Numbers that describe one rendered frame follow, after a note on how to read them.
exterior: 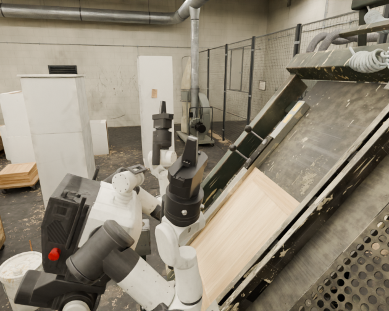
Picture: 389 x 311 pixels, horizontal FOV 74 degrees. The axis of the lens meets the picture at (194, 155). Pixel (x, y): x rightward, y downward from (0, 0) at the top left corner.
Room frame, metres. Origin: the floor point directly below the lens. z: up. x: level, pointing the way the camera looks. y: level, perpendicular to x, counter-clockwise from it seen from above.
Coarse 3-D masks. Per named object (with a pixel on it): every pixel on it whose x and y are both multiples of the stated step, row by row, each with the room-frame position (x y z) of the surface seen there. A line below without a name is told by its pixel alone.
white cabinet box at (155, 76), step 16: (144, 64) 4.77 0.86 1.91; (160, 64) 4.84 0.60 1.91; (144, 80) 4.76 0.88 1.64; (160, 80) 4.83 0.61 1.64; (144, 96) 4.76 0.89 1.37; (160, 96) 4.83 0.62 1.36; (144, 112) 4.75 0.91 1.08; (144, 128) 4.75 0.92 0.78; (144, 144) 4.74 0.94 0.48; (144, 160) 5.15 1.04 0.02
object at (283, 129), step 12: (300, 108) 1.24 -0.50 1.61; (288, 120) 1.23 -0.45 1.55; (276, 132) 1.24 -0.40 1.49; (276, 144) 1.21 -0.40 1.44; (264, 156) 1.20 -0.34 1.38; (252, 168) 1.19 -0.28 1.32; (240, 180) 1.18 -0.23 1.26; (228, 192) 1.17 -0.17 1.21; (216, 204) 1.18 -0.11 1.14; (204, 216) 1.18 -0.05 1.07; (192, 240) 1.13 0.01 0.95
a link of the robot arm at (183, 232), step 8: (168, 216) 0.53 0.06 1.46; (200, 216) 0.59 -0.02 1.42; (176, 224) 0.52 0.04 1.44; (184, 224) 0.52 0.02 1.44; (192, 224) 0.55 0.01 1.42; (200, 224) 0.58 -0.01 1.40; (176, 232) 0.53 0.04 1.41; (184, 232) 0.53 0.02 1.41; (192, 232) 0.56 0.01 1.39; (184, 240) 0.55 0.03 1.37
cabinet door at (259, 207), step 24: (240, 192) 1.13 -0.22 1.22; (264, 192) 1.01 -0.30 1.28; (216, 216) 1.14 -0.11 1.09; (240, 216) 1.01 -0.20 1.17; (264, 216) 0.90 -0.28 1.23; (288, 216) 0.81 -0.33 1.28; (216, 240) 1.01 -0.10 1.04; (240, 240) 0.90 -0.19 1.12; (264, 240) 0.81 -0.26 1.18; (216, 264) 0.90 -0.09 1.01; (240, 264) 0.81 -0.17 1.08; (216, 288) 0.80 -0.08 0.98
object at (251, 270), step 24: (384, 120) 0.78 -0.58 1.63; (360, 144) 0.77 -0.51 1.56; (384, 144) 0.74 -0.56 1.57; (336, 168) 0.76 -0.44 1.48; (360, 168) 0.73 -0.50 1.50; (312, 192) 0.76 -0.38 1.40; (336, 192) 0.71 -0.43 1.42; (312, 216) 0.70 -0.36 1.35; (288, 240) 0.69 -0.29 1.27; (264, 264) 0.67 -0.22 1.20; (240, 288) 0.67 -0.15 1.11; (264, 288) 0.67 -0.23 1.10
